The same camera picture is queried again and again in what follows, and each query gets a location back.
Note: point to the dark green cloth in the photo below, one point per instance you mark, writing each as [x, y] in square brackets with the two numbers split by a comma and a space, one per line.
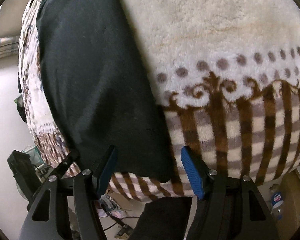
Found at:
[22, 112]

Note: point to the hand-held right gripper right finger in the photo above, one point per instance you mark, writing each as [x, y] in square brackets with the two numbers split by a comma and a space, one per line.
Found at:
[192, 172]

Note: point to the cardboard box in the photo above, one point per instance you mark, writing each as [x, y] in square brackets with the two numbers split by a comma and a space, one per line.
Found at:
[296, 192]

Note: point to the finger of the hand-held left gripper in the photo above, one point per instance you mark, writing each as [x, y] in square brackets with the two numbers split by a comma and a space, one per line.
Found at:
[66, 162]

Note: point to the dark striped sweater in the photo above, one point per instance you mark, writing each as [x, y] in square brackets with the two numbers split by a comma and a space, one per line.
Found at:
[95, 80]

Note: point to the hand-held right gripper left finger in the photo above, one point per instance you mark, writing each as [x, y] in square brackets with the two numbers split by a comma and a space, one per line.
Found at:
[106, 172]

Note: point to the plastic bottle blue label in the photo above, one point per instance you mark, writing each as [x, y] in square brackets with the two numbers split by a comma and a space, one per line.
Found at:
[277, 202]

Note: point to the floral checked blanket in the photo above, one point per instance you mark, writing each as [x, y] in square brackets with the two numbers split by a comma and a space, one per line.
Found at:
[215, 42]

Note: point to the person's dark trousers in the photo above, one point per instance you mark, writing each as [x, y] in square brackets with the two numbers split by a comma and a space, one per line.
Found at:
[165, 217]

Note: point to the grey-green striped curtain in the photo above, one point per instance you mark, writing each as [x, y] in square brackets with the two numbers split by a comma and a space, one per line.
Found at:
[2, 47]

